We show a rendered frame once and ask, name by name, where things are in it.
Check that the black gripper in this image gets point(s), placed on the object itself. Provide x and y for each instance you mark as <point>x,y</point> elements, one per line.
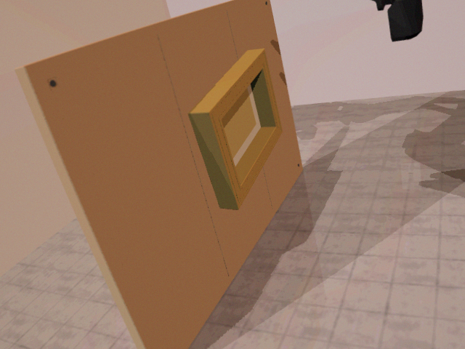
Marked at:
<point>405,18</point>

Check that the brown wooden board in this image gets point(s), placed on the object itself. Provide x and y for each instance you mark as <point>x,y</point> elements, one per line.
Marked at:
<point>113,116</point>

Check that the wooden picture frame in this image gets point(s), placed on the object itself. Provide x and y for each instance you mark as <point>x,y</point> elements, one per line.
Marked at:
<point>236,125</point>

